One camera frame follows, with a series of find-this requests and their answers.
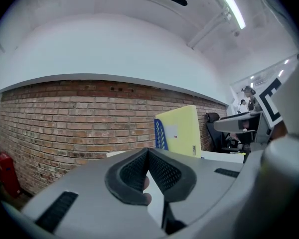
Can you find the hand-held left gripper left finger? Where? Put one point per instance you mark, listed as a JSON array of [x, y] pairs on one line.
[[89, 183]]

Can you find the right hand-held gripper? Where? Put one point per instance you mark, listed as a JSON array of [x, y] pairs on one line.
[[289, 98]]

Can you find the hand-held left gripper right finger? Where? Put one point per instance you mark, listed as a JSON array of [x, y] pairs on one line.
[[204, 178]]

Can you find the yellow folder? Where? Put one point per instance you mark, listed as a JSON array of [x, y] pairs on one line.
[[182, 123]]

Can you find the blue mesh file holder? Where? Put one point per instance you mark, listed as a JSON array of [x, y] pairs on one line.
[[161, 136]]

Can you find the person's left hand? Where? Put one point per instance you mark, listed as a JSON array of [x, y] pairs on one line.
[[147, 184]]

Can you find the black office chair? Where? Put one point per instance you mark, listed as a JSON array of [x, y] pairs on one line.
[[214, 131]]

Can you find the red fire extinguisher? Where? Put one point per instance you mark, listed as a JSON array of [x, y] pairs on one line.
[[7, 173]]

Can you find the round ceiling smoke detector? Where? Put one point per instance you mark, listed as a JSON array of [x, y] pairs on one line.
[[236, 33]]

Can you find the white ceiling pipe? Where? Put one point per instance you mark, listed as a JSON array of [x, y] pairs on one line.
[[209, 26]]

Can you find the long ceiling tube light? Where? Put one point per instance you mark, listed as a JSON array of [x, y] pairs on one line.
[[232, 7]]

